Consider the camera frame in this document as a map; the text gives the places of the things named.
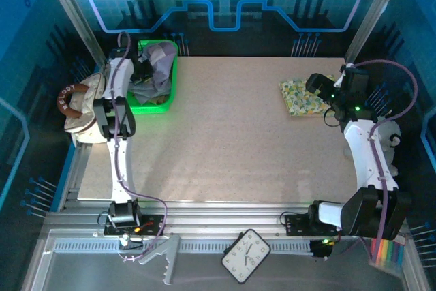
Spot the lavender skirt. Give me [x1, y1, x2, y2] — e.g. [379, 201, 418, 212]
[138, 41, 178, 104]

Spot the lemon print skirt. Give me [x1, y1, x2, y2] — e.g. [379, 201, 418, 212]
[279, 74, 337, 118]

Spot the green plastic basket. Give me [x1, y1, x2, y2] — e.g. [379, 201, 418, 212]
[127, 39, 180, 114]

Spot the grey plush toy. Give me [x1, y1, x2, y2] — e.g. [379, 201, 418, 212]
[376, 119, 403, 176]

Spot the black box with LED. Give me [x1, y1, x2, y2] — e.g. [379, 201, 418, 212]
[309, 238, 334, 260]

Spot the pack of coloured markers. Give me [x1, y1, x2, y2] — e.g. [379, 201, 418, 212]
[368, 234, 407, 278]

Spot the white analogue clock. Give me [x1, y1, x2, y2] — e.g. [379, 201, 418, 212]
[221, 228, 273, 285]

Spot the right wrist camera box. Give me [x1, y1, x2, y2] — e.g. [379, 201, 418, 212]
[340, 64, 369, 93]

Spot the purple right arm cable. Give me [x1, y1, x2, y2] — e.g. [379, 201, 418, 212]
[323, 60, 419, 261]

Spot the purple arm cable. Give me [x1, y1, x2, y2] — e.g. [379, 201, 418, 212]
[323, 60, 419, 261]
[114, 31, 168, 263]

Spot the quilted bag with brown handle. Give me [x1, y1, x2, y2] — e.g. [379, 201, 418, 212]
[56, 72, 113, 145]

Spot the aluminium frame post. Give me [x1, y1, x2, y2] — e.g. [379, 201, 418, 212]
[37, 0, 107, 67]
[343, 0, 411, 67]

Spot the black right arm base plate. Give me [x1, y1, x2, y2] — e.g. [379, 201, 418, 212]
[281, 214, 347, 237]

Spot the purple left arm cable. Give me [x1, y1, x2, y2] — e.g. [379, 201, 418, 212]
[114, 31, 168, 263]

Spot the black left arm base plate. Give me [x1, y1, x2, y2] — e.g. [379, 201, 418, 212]
[103, 214, 170, 237]

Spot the aluminium frame rail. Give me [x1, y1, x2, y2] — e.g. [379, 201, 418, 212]
[44, 201, 409, 236]

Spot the slotted grey cable duct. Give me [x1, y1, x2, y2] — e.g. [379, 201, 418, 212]
[53, 240, 314, 255]

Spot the grey toothed bracket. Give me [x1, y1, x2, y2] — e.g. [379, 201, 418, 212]
[138, 234, 181, 286]

